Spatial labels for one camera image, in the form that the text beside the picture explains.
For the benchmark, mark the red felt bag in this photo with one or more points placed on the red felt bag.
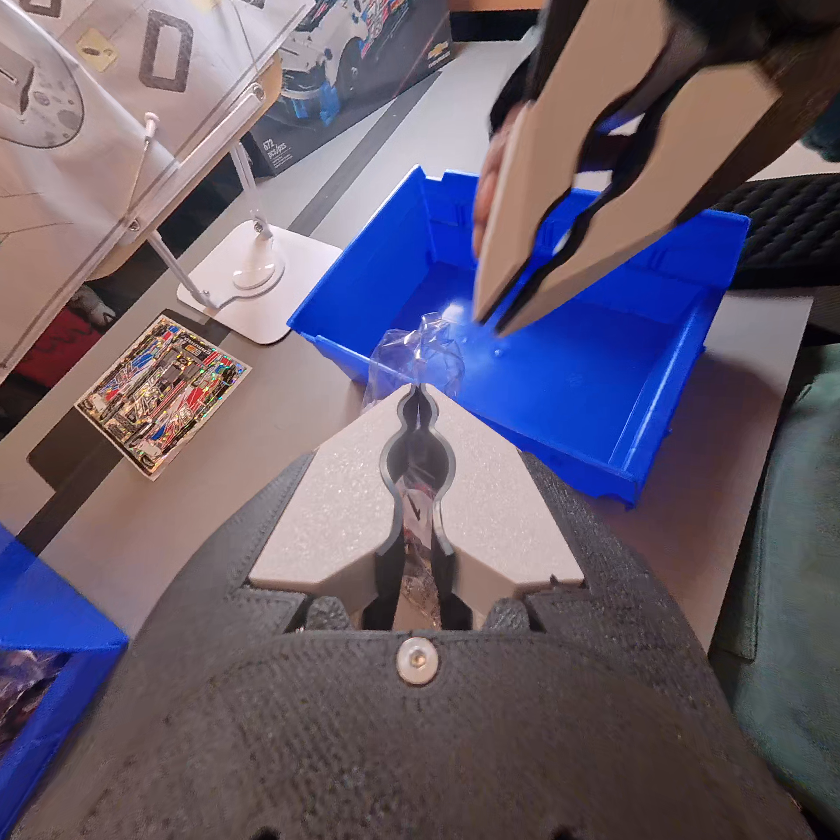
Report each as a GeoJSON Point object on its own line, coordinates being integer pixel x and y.
{"type": "Point", "coordinates": [62, 344]}

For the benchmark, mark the lego instruction booklet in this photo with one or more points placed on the lego instruction booklet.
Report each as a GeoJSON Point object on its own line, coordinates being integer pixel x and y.
{"type": "Point", "coordinates": [79, 164]}

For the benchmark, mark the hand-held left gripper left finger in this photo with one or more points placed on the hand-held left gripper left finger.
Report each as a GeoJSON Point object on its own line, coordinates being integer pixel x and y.
{"type": "Point", "coordinates": [328, 518]}

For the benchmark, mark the black mesh armrest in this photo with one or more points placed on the black mesh armrest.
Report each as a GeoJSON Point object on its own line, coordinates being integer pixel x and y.
{"type": "Point", "coordinates": [787, 229]}

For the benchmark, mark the blue plastic bin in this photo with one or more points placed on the blue plastic bin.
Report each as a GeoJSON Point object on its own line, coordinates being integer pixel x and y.
{"type": "Point", "coordinates": [59, 623]}
{"type": "Point", "coordinates": [590, 367]}

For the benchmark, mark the lego set box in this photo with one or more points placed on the lego set box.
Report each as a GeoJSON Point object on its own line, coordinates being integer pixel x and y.
{"type": "Point", "coordinates": [367, 52]}

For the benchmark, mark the person's green sweatshirt torso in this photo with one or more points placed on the person's green sweatshirt torso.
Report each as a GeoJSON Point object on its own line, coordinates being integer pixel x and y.
{"type": "Point", "coordinates": [794, 590]}

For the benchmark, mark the pile of clear lego bags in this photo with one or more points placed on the pile of clear lego bags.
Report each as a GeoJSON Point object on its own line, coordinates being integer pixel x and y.
{"type": "Point", "coordinates": [26, 695]}

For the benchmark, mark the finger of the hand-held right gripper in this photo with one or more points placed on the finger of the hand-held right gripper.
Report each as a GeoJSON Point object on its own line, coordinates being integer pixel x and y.
{"type": "Point", "coordinates": [564, 98]}
{"type": "Point", "coordinates": [682, 144]}

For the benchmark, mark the holographic sticker sheet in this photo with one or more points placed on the holographic sticker sheet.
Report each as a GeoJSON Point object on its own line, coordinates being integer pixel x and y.
{"type": "Point", "coordinates": [164, 394]}

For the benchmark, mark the white book stand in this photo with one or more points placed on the white book stand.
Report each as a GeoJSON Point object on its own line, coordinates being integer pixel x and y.
{"type": "Point", "coordinates": [262, 295]}

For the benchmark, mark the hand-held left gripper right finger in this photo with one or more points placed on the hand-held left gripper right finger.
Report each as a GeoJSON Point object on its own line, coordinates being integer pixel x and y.
{"type": "Point", "coordinates": [512, 518]}

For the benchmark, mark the small clear plastic bag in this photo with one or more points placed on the small clear plastic bag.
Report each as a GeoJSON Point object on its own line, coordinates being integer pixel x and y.
{"type": "Point", "coordinates": [420, 354]}

